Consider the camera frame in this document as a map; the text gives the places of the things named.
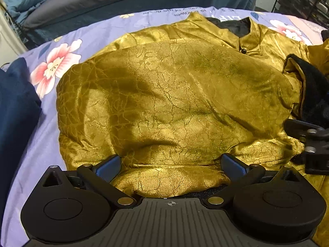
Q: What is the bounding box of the navy blue garment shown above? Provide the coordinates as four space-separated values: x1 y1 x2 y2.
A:
0 57 41 221

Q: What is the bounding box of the golden silk jacket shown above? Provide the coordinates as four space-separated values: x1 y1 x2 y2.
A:
56 12 329 247

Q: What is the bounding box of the black wire rack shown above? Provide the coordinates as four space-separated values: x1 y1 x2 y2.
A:
272 0 328 28

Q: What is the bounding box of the purple floral bed sheet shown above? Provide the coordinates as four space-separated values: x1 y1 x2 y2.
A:
1 7 323 246

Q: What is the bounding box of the black garment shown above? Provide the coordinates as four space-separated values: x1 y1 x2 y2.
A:
286 29 329 128

